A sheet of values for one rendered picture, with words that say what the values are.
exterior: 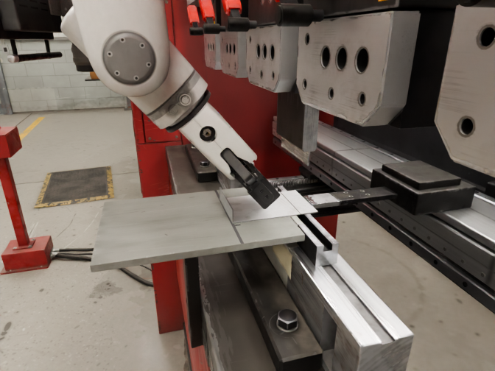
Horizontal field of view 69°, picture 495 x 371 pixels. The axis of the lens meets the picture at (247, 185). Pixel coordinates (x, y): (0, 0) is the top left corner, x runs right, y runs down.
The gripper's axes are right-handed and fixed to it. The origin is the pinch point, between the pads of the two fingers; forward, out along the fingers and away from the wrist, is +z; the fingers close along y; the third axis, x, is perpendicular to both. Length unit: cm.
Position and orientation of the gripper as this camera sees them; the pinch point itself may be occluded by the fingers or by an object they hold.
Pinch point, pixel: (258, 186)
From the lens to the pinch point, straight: 53.5
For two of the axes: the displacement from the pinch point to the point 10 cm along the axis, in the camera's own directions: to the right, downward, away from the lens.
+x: -7.4, 6.7, 0.5
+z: 6.2, 6.5, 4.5
